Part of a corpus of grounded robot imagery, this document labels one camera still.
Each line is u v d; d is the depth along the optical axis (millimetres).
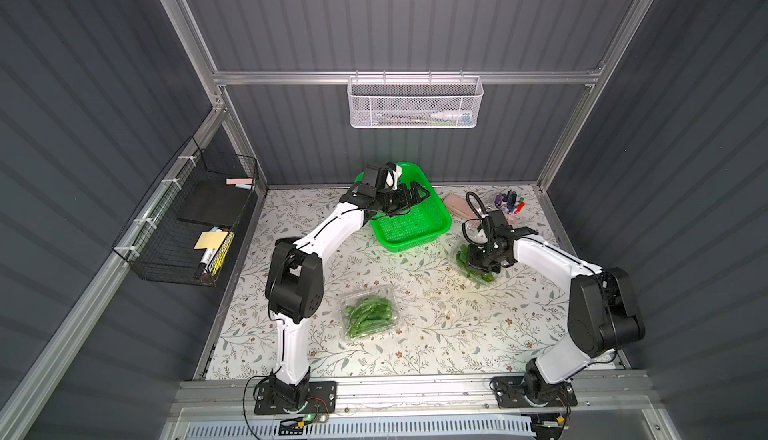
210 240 714
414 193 802
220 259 610
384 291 914
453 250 1011
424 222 1088
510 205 985
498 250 680
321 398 721
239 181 843
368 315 842
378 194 725
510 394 736
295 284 515
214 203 788
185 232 730
